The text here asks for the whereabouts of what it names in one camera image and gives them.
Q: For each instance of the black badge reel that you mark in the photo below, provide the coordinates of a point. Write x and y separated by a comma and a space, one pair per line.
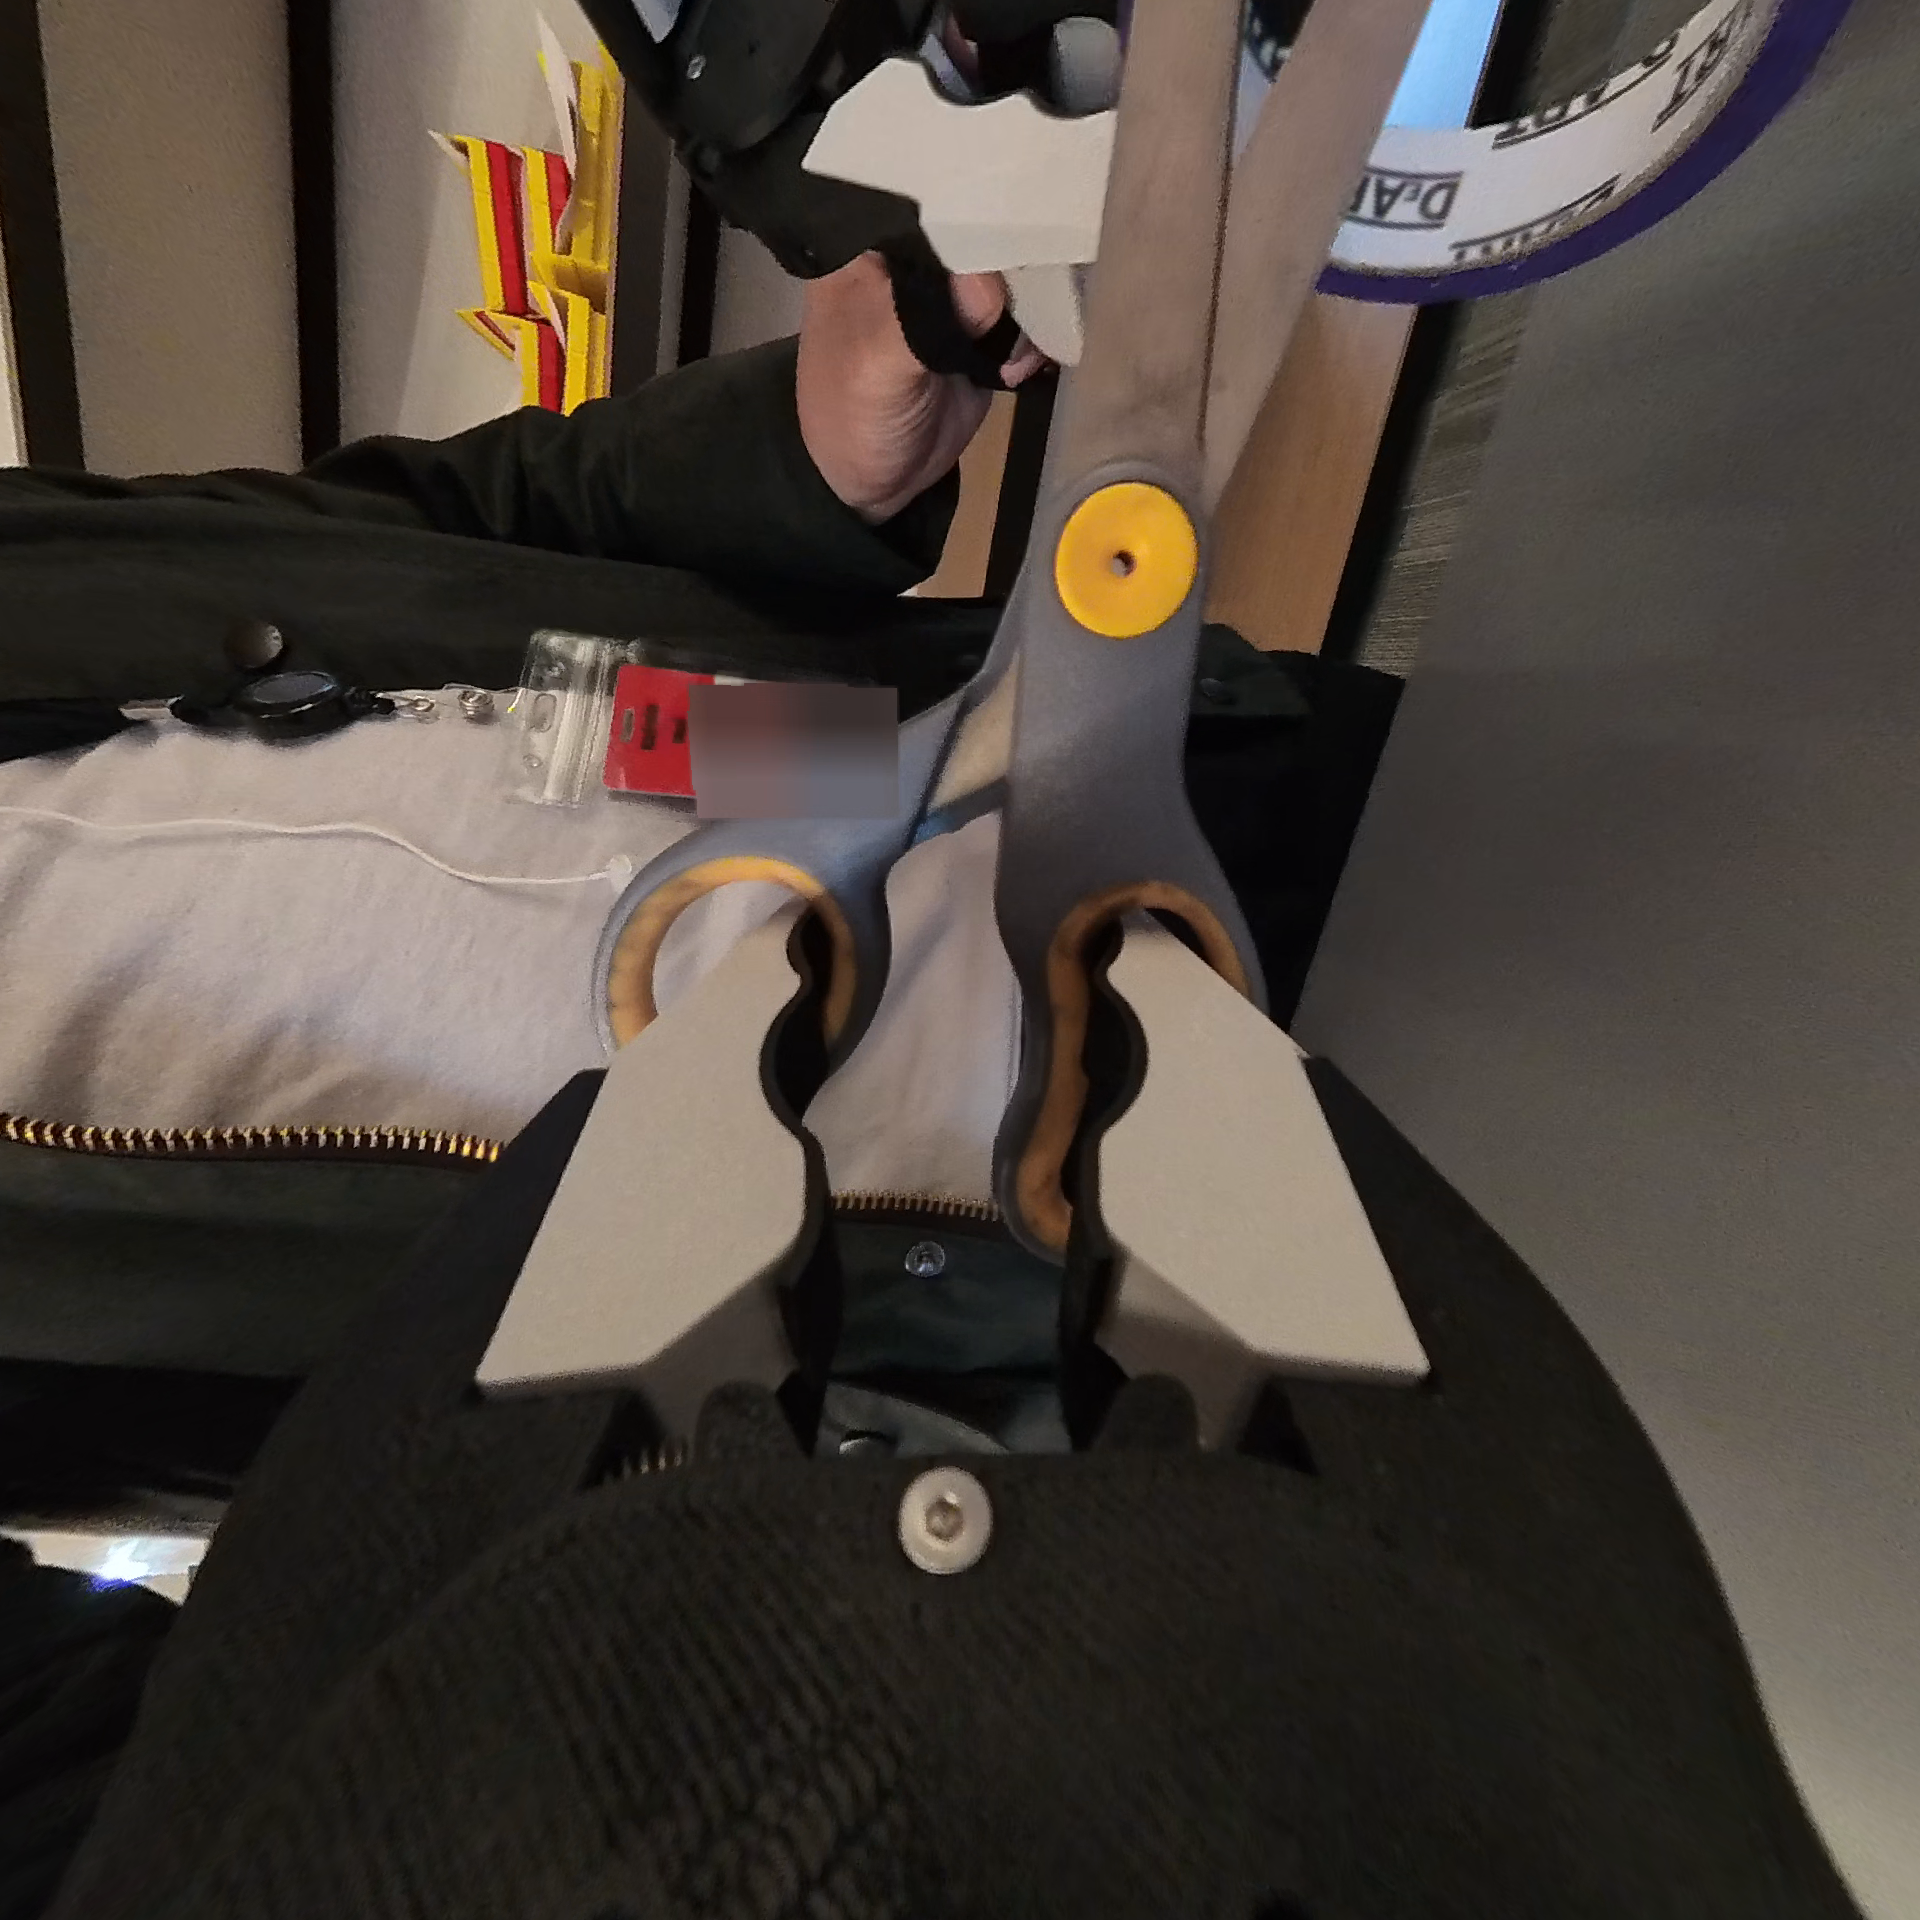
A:
293, 698

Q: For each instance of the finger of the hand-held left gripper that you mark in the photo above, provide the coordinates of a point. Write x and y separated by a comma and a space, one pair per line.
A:
1004, 182

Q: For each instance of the grey yellow scissors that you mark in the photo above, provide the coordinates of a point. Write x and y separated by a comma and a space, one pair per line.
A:
1095, 721

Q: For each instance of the yellow red boxes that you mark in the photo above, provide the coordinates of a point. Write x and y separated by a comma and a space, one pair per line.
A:
541, 225

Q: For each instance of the person's white shirt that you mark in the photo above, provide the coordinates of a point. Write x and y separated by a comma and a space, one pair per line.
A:
301, 975

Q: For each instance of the red badge card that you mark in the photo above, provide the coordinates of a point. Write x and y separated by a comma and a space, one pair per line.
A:
653, 734

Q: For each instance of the person's left hand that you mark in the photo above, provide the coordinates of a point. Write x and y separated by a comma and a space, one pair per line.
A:
886, 422

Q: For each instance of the person's left forearm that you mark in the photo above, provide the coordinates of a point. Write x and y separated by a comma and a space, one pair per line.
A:
630, 480

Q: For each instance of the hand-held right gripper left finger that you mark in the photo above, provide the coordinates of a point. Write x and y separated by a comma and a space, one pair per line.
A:
662, 1200

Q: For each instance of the clear badge holder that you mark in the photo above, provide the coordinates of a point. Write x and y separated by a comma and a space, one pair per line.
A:
564, 721

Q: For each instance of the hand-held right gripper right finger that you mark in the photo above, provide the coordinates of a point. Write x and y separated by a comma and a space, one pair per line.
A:
1245, 1214

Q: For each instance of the purple tape roll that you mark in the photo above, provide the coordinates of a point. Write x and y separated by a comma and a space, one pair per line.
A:
1559, 196

